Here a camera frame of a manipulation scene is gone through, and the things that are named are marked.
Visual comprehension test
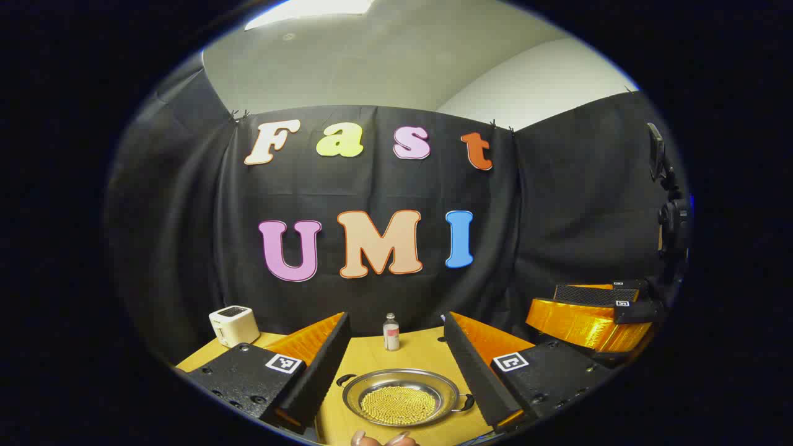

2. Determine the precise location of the white toaster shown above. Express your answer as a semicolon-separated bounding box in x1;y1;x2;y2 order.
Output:
209;305;261;348

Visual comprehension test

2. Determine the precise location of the ceiling light panel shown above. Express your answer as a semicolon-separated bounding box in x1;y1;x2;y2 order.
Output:
245;0;375;30

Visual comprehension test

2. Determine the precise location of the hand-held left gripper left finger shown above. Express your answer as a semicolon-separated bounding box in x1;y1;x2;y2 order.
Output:
175;312;352;434

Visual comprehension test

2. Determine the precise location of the stainless steel pot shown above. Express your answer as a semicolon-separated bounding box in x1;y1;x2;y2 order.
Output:
336;368;475;428

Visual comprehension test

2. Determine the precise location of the pile of yellow soybeans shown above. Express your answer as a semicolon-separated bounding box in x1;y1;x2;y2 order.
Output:
361;385;437;426

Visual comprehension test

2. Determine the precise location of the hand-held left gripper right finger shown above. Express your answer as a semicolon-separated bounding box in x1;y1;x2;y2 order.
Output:
443;311;620;433

